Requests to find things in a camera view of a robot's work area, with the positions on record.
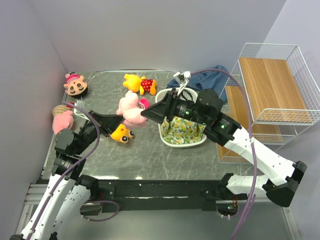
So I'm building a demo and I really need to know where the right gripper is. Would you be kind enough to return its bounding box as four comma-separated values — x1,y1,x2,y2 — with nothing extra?
140,88,209,126

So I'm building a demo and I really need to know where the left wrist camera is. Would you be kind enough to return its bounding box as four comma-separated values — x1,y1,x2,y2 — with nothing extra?
66,99,87,118

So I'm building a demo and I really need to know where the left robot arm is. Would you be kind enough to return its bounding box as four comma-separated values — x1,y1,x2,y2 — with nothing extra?
10,110,124,240

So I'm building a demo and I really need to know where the black-haired doll pink striped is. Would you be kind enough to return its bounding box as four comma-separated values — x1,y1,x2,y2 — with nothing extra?
138,98,151,110

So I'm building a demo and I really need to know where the yellow plush face-down red dress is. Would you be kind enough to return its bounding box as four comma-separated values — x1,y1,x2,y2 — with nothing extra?
122,74,158,96

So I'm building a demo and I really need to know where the white plastic basket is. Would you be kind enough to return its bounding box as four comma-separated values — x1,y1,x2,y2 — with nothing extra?
155,88,207,148

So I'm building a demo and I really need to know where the pink plush striped shirt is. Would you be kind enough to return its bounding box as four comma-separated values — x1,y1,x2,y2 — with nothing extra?
116,90,147,130
52,104,74,135

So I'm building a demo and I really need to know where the white wire wooden shelf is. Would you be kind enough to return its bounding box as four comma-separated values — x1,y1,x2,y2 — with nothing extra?
224,43,320,151

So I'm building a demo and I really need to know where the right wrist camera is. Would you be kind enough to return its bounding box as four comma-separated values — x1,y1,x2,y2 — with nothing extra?
173,71,191,96

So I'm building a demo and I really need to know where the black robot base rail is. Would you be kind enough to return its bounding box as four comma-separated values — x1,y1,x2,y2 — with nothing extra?
90,179,248,211

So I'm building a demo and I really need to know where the lemon print cloth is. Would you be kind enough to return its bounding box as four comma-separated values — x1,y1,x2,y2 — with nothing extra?
159,117,206,148

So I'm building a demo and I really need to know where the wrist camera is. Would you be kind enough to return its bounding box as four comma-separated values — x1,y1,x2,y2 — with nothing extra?
66,99,87,118
173,71,191,96

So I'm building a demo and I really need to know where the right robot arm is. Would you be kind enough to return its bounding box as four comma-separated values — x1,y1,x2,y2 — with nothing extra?
141,89,307,208

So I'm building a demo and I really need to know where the blue checked cloth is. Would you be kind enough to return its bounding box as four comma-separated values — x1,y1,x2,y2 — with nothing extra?
166,64,231,104

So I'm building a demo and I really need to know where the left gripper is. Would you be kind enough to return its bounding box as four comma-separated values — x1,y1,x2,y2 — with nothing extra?
74,109,126,155

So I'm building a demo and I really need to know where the yellow plush red dotted dress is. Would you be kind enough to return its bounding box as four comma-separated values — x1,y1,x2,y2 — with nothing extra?
110,123,134,144

